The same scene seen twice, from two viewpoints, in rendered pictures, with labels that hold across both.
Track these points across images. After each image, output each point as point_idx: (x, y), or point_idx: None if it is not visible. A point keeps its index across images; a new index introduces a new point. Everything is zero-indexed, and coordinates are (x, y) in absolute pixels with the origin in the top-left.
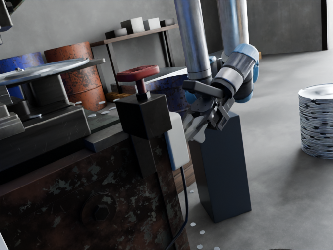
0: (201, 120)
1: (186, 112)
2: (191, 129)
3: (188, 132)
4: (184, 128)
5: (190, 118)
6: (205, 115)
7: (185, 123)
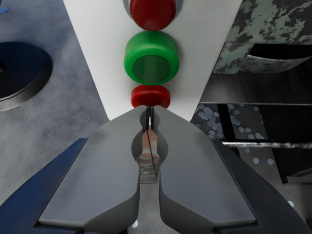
0: (53, 179)
1: (295, 228)
2: (116, 129)
3: (123, 116)
4: (162, 126)
5: (177, 179)
6: (24, 229)
7: (184, 146)
